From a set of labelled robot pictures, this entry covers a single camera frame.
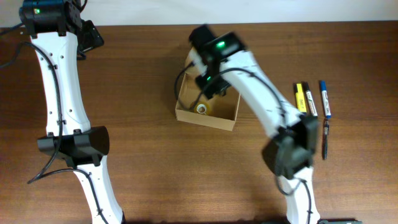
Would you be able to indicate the brown cardboard box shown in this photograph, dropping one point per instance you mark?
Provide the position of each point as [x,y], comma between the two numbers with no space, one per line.
[224,108]

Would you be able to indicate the yellow highlighter marker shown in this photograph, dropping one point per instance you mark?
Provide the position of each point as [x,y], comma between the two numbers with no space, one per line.
[300,99]

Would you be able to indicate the blue white marker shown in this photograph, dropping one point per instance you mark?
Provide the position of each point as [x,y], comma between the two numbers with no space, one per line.
[326,104]

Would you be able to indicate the black ballpoint pen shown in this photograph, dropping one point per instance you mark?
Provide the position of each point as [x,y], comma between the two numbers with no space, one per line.
[325,139]

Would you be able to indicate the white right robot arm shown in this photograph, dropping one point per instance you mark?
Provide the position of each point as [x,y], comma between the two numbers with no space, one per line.
[224,62]

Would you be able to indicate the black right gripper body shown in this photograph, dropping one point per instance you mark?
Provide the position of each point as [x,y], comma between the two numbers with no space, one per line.
[211,82]

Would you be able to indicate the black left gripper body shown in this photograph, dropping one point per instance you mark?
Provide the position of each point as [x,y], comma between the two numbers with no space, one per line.
[90,38]

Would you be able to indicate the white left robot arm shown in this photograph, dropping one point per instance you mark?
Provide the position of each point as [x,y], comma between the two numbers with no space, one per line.
[60,38]

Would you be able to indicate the black white marker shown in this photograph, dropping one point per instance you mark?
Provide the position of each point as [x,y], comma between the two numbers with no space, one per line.
[310,100]

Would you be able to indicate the yellow tape roll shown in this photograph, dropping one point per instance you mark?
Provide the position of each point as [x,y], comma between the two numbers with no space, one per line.
[203,108]

